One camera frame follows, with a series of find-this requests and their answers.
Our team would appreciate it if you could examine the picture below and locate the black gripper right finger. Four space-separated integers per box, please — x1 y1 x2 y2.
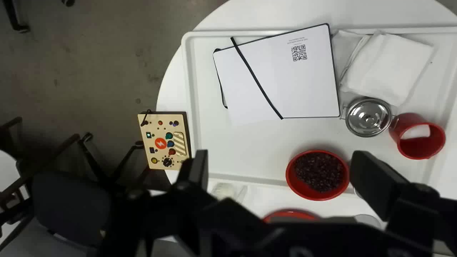
351 150 439 221

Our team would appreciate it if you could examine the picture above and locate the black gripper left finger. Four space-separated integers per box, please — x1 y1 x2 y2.
173 150 209 194

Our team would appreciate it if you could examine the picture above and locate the white notebook black cover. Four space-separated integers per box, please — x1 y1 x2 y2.
213 23 341 123

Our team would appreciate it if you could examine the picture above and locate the small clear glass cup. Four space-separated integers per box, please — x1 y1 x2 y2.
212 183 248 203

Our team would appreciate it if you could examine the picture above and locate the wooden toy puzzle board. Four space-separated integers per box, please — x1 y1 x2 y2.
138 111 192 170

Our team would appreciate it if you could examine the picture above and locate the white plastic tray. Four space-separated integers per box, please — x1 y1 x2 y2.
183 27 457 184

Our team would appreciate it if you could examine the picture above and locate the red plastic cup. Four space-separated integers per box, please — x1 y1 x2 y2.
389 113 448 160

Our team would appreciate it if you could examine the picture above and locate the red bowl of coffee beans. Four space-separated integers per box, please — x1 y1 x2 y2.
285 148 351 201

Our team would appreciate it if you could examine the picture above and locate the small metal bowl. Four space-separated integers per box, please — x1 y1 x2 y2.
346 97 392 137

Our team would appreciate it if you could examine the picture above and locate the red plate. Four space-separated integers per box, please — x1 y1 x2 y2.
263 208 319 223

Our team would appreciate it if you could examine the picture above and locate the black office chair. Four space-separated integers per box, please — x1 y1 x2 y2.
0 116 159 257

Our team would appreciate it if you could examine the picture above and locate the folded white cloth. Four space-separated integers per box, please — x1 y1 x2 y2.
332 30 435 107

